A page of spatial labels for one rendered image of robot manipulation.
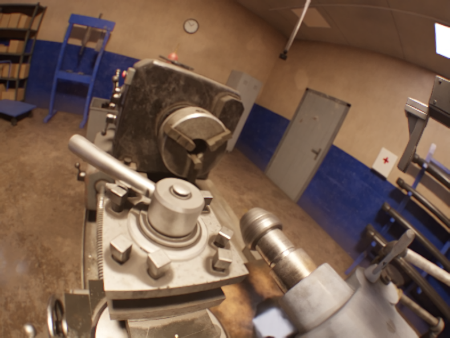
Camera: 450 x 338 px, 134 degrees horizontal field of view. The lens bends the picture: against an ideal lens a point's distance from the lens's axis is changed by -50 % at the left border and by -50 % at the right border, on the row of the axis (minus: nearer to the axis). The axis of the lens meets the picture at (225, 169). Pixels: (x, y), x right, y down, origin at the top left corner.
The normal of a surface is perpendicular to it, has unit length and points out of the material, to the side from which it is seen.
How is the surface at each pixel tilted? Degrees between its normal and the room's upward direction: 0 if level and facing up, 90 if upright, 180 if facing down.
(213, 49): 90
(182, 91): 90
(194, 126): 90
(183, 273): 0
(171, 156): 90
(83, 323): 0
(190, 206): 0
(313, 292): 51
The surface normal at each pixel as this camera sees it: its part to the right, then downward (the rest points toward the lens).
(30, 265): 0.40, -0.84
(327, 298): -0.22, -0.74
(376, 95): -0.80, -0.12
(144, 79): 0.45, 0.52
